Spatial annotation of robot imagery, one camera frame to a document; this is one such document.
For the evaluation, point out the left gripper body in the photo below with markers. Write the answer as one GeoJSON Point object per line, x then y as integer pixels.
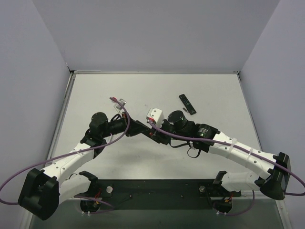
{"type": "Point", "coordinates": [130, 126]}

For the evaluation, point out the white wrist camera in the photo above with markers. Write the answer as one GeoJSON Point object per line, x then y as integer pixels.
{"type": "Point", "coordinates": [156, 116]}
{"type": "Point", "coordinates": [119, 105]}

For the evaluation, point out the wide black remote control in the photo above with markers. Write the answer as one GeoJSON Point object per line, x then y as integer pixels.
{"type": "Point", "coordinates": [146, 131]}

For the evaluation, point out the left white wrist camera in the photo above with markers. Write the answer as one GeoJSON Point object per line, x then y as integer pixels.
{"type": "Point", "coordinates": [119, 105]}

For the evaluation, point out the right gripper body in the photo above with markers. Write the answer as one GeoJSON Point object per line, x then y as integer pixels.
{"type": "Point", "coordinates": [162, 134]}

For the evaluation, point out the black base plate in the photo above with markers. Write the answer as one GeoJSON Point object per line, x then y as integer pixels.
{"type": "Point", "coordinates": [152, 194]}

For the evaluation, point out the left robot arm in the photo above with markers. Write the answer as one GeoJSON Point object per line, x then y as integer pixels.
{"type": "Point", "coordinates": [43, 190]}

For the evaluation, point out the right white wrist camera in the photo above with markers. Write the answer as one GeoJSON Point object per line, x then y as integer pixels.
{"type": "Point", "coordinates": [156, 116]}

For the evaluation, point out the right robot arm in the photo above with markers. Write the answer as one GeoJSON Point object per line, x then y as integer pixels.
{"type": "Point", "coordinates": [266, 172]}

